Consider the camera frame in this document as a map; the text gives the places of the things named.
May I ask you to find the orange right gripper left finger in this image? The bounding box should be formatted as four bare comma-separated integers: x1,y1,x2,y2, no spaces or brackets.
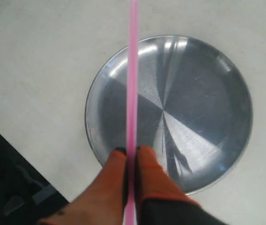
38,147,127,225

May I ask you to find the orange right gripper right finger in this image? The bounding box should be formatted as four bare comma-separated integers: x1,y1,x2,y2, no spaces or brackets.
135,145,224,225

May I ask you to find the thin pink stick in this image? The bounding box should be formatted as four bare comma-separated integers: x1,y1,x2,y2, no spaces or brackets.
125,0,138,225

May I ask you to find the round stainless steel plate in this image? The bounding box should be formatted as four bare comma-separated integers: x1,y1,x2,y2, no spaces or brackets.
85,35,253,194

